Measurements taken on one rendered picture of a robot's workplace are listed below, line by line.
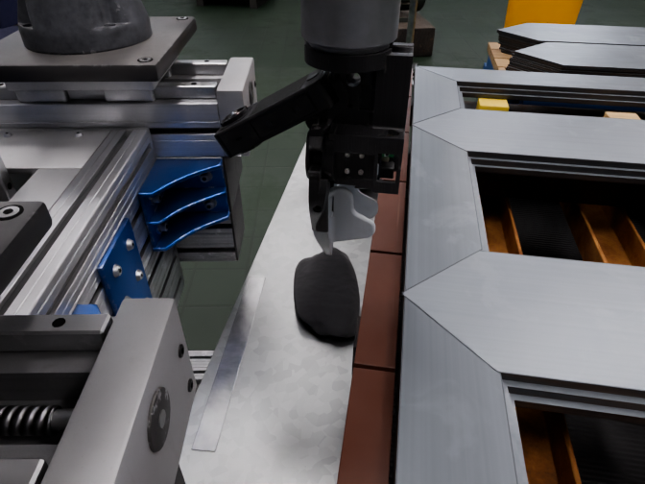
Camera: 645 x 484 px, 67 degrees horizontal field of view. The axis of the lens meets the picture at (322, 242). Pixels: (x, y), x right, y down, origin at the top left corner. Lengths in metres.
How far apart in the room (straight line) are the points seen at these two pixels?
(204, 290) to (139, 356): 1.53
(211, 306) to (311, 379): 1.12
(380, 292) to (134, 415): 0.35
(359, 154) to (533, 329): 0.25
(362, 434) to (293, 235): 0.51
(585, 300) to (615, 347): 0.06
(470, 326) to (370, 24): 0.30
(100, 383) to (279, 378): 0.40
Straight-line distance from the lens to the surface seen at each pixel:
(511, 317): 0.54
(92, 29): 0.65
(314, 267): 0.77
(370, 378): 0.48
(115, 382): 0.29
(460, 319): 0.52
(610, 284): 0.62
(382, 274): 0.58
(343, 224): 0.46
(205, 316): 1.72
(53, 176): 0.60
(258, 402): 0.64
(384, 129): 0.41
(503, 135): 0.91
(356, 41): 0.37
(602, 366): 0.53
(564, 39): 1.53
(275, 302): 0.75
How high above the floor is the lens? 1.21
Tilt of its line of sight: 37 degrees down
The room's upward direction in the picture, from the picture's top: straight up
